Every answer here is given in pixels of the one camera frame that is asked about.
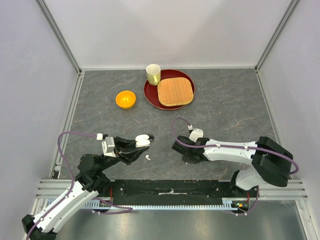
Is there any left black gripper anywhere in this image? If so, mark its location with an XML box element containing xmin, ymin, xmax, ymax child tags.
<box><xmin>98</xmin><ymin>135</ymin><xmax>150</xmax><ymax>172</ymax></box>

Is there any white earbud charging case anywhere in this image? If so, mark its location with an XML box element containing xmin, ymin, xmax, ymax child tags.
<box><xmin>135</xmin><ymin>134</ymin><xmax>151</xmax><ymax>148</ymax></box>

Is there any black earbud charging case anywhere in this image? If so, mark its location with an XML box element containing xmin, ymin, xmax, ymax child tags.
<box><xmin>148</xmin><ymin>134</ymin><xmax>155</xmax><ymax>141</ymax></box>

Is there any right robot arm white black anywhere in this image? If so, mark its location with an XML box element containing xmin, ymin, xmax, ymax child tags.
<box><xmin>172</xmin><ymin>135</ymin><xmax>293</xmax><ymax>197</ymax></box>

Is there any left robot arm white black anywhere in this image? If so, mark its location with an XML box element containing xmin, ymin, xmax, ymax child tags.
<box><xmin>22</xmin><ymin>133</ymin><xmax>154</xmax><ymax>240</ymax></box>

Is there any orange bowl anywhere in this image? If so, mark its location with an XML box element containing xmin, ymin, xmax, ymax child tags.
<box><xmin>115</xmin><ymin>90</ymin><xmax>136</xmax><ymax>110</ymax></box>

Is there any dark red round tray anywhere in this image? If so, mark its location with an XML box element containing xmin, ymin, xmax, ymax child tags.
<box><xmin>143</xmin><ymin>69</ymin><xmax>196</xmax><ymax>111</ymax></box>

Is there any woven bamboo square tray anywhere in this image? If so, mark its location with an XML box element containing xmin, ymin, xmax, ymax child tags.
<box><xmin>157</xmin><ymin>77</ymin><xmax>194</xmax><ymax>107</ymax></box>

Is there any cream ceramic mug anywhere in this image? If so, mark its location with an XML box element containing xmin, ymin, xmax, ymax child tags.
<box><xmin>145</xmin><ymin>64</ymin><xmax>161</xmax><ymax>86</ymax></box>

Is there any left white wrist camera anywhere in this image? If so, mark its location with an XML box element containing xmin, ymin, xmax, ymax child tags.
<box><xmin>101</xmin><ymin>136</ymin><xmax>116</xmax><ymax>158</ymax></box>

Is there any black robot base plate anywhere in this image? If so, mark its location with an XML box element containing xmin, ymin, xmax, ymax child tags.
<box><xmin>100</xmin><ymin>179</ymin><xmax>257</xmax><ymax>206</ymax></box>

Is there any slotted cable duct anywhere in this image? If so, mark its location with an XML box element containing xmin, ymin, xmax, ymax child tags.
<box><xmin>81</xmin><ymin>199</ymin><xmax>238</xmax><ymax>211</ymax></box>

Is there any aluminium frame rail left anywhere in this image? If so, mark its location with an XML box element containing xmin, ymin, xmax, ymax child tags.
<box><xmin>34</xmin><ymin>0</ymin><xmax>83</xmax><ymax>75</ymax></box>

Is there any aluminium frame rail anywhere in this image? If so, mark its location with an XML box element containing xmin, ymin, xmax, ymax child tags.
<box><xmin>254</xmin><ymin>0</ymin><xmax>302</xmax><ymax>73</ymax></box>
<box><xmin>34</xmin><ymin>0</ymin><xmax>83</xmax><ymax>75</ymax></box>

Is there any aluminium frame rail right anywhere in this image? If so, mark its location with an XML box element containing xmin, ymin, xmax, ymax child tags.
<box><xmin>254</xmin><ymin>0</ymin><xmax>302</xmax><ymax>73</ymax></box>

